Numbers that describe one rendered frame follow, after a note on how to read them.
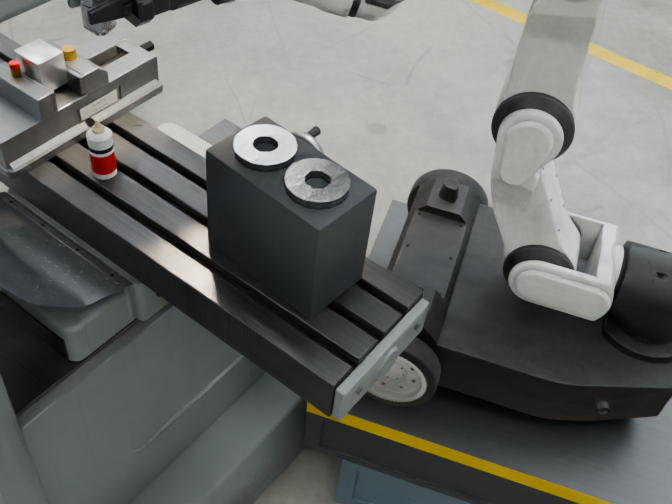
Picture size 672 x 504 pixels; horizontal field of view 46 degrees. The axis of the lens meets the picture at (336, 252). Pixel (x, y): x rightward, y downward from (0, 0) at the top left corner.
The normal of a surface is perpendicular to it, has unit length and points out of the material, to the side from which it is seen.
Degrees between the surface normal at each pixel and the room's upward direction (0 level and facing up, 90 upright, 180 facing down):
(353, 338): 0
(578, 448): 0
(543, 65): 90
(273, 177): 0
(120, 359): 90
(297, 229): 90
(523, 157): 90
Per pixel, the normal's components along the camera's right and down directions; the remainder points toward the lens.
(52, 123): 0.80, 0.48
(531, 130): -0.31, 0.67
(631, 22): 0.09, -0.68
